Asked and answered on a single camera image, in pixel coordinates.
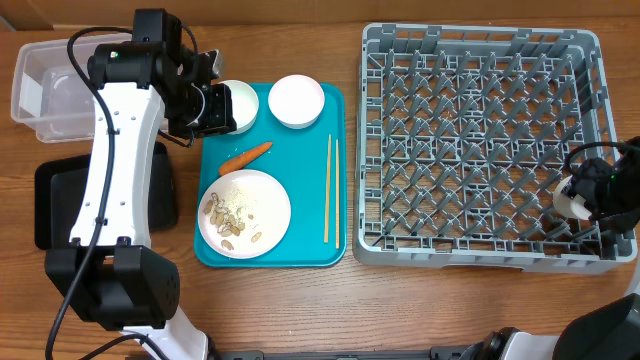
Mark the orange carrot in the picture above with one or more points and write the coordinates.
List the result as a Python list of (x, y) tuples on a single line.
[(242, 160)]

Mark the clear plastic bin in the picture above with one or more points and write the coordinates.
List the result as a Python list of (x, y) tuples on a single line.
[(49, 97)]

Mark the white plate with scraps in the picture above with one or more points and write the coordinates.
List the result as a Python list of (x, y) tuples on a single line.
[(244, 214)]

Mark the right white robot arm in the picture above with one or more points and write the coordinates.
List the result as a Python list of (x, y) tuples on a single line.
[(612, 331)]

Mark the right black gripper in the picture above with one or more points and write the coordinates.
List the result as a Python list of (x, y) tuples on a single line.
[(583, 183)]

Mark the grey dishwasher rack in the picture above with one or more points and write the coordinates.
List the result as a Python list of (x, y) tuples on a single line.
[(462, 136)]

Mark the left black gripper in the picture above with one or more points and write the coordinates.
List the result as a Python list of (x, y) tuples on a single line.
[(220, 121)]

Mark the left wooden chopstick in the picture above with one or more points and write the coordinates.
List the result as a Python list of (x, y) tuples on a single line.
[(327, 189)]

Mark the teal serving tray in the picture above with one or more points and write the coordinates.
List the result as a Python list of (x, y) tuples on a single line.
[(297, 160)]

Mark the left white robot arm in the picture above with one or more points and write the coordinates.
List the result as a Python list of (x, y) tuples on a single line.
[(108, 273)]

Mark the white paper cup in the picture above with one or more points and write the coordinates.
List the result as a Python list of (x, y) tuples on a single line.
[(569, 207)]

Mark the pink white bowl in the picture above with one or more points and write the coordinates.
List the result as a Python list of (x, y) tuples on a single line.
[(296, 101)]

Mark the pale green bowl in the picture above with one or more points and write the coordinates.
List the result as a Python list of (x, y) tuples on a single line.
[(245, 105)]

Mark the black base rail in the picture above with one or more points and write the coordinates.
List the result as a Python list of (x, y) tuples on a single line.
[(434, 353)]

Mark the black plastic tray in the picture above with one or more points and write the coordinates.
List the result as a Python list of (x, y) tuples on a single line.
[(59, 188)]

